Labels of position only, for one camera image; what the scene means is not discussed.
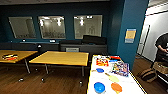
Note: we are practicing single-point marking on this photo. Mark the dark upholstered sofa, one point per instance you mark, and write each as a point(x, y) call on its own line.
point(90, 43)

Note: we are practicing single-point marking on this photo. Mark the grey rectangular panel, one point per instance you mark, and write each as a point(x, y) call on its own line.
point(72, 49)

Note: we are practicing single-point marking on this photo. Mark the interior glass window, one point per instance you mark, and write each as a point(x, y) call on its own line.
point(87, 26)
point(21, 27)
point(51, 27)

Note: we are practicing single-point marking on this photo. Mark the orange snack packets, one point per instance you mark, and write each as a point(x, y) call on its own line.
point(102, 62)

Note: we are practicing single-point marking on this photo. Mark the long wooden table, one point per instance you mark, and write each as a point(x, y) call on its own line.
point(60, 58)
point(25, 54)

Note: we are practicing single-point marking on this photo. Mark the small flat blue object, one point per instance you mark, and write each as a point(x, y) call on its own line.
point(100, 70)

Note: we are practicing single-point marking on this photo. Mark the red flat packet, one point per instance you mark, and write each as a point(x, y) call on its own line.
point(115, 58)

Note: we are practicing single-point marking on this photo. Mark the colourful printed box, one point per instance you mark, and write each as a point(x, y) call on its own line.
point(120, 69)

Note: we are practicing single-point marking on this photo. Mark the yellow green paddle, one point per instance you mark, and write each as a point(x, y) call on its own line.
point(114, 78)

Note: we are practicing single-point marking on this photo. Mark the blue plastic bowl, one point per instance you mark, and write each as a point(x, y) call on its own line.
point(99, 87)

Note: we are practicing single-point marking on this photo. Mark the white table with colourful dishes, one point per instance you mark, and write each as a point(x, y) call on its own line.
point(133, 85)

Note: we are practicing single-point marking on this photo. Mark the small red black object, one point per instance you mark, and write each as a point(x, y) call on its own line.
point(9, 56)

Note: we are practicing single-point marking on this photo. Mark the black wheeled cart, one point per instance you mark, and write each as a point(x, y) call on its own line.
point(163, 71)

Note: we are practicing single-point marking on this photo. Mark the yellow wall sign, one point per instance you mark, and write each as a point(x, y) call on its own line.
point(130, 36)

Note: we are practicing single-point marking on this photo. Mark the dark long wall bench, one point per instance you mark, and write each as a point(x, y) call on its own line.
point(30, 46)

